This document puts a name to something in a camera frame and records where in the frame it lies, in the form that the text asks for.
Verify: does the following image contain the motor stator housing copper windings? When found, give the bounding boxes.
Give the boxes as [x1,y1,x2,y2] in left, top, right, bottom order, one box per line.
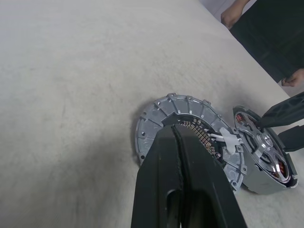
[231,104,299,196]

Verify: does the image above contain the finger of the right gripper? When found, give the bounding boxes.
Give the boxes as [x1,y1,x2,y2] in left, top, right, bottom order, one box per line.
[257,91,304,130]
[276,124,304,152]

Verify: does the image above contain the person's black clothing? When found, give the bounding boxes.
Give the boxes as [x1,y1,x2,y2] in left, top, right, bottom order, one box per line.
[231,0,304,83]

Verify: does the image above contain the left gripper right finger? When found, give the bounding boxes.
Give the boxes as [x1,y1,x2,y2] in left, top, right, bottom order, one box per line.
[173,124,249,228]

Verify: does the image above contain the thin metal ring cover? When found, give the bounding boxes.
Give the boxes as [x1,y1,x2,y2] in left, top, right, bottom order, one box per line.
[232,105,297,189]

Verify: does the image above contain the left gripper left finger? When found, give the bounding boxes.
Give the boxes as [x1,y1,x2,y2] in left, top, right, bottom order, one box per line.
[130,125,184,228]

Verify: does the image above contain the person's left hand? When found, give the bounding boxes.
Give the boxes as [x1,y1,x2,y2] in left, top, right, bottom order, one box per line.
[281,68,304,87]

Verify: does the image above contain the person's right hand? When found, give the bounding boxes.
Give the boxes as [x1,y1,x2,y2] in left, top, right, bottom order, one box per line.
[220,9,241,30]

